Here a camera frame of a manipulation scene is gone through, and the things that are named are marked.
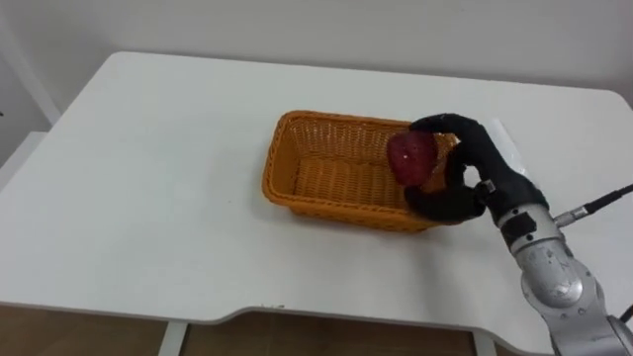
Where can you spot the white desk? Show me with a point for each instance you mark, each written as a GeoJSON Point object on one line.
{"type": "Point", "coordinates": [198, 198]}

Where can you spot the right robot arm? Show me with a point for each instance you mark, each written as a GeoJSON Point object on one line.
{"type": "Point", "coordinates": [559, 277]}

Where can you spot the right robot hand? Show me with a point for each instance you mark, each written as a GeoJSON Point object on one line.
{"type": "Point", "coordinates": [487, 160]}

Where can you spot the orange woven basket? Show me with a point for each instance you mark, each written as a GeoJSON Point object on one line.
{"type": "Point", "coordinates": [329, 168]}

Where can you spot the red strawberry soft toy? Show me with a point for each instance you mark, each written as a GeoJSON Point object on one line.
{"type": "Point", "coordinates": [411, 158]}

